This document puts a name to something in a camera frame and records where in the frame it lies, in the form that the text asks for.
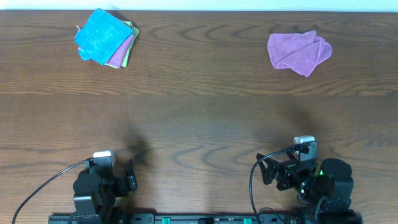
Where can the crumpled purple cloth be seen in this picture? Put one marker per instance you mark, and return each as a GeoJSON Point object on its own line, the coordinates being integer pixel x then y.
{"type": "Point", "coordinates": [301, 53]}

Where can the blue microfiber cloth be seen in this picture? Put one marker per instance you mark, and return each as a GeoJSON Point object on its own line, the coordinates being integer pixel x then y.
{"type": "Point", "coordinates": [101, 24]}

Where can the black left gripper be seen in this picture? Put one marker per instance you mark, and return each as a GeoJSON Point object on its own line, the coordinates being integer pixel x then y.
{"type": "Point", "coordinates": [123, 182]}

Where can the green folded cloth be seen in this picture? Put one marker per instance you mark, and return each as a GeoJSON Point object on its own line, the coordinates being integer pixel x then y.
{"type": "Point", "coordinates": [121, 56]}

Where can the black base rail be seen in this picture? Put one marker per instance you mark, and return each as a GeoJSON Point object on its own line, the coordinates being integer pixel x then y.
{"type": "Point", "coordinates": [202, 219]}

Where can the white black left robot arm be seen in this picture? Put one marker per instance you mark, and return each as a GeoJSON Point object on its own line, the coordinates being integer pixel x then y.
{"type": "Point", "coordinates": [96, 190]}

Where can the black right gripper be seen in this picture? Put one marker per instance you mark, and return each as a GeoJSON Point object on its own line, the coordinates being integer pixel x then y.
{"type": "Point", "coordinates": [283, 175]}

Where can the folded purple cloth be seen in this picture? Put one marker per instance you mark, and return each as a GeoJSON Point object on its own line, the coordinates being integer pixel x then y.
{"type": "Point", "coordinates": [110, 50]}

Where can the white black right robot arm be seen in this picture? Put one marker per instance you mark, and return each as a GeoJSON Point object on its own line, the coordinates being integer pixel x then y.
{"type": "Point", "coordinates": [324, 190]}

